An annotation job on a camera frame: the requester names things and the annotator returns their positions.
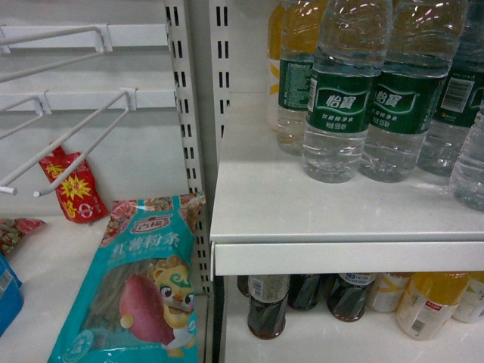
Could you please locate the white upper shelf board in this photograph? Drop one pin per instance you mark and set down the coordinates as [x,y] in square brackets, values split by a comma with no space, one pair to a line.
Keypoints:
[269,217]

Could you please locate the white slotted shelf upright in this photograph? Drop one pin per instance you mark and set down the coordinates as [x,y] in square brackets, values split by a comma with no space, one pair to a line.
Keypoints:
[191,27]

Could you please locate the water bottle rear text label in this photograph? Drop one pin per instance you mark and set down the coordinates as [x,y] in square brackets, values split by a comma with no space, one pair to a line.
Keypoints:
[299,37]

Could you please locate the white yellow bottle lower shelf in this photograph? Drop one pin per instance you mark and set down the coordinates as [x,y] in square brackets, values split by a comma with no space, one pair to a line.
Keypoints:
[387,291]

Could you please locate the water bottle centre green label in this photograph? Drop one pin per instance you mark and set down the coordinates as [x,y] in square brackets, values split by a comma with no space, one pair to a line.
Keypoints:
[350,53]

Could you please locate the water bottle green label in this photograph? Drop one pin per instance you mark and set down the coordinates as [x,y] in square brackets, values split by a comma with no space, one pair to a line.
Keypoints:
[350,53]
[423,42]

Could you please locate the yellow drink bottle lower shelf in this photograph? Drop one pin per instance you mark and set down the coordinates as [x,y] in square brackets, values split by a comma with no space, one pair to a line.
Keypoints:
[429,301]

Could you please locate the water bottle at shelf edge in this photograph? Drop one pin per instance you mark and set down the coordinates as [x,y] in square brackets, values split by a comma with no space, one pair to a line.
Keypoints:
[466,181]

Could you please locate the water bottle barcode right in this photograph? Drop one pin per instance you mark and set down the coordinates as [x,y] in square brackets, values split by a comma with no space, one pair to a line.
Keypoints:
[460,99]

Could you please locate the dark tea bottle front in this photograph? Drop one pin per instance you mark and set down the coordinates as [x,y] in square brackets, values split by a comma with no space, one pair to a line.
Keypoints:
[268,301]

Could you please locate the dark tea bottle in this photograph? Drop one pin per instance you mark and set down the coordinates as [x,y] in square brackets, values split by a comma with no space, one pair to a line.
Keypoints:
[348,295]
[304,291]
[268,301]

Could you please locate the dark tea bottle rear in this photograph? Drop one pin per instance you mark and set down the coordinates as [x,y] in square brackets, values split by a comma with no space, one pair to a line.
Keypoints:
[304,291]

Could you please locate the dark tea bottle middle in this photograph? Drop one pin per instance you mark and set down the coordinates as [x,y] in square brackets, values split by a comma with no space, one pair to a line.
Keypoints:
[348,295]

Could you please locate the teal sweet potato noodle bag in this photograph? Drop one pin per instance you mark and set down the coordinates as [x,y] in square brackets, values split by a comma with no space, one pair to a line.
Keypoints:
[137,301]

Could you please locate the red sauce spout pouch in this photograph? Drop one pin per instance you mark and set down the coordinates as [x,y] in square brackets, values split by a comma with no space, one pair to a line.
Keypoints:
[76,194]

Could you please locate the yellow vitamin drink bottle left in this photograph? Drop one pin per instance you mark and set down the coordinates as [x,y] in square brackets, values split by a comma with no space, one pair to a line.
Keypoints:
[273,65]

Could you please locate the white peg hook right upper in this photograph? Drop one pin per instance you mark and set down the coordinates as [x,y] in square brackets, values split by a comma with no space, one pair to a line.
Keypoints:
[95,37]

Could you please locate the floral packet left edge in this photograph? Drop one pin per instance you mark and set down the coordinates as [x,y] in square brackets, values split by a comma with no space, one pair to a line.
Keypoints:
[13,231]

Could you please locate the blue spice box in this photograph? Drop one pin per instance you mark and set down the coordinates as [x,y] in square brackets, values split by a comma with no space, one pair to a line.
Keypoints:
[11,295]

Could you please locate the white hook rail lower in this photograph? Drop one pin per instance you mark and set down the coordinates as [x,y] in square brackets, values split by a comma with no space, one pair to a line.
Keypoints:
[49,101]

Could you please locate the white hook rail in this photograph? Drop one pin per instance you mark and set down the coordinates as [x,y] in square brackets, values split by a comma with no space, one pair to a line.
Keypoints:
[122,35]
[49,101]

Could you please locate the white hook rail upper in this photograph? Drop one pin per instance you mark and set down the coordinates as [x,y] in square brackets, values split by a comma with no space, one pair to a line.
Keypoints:
[122,35]

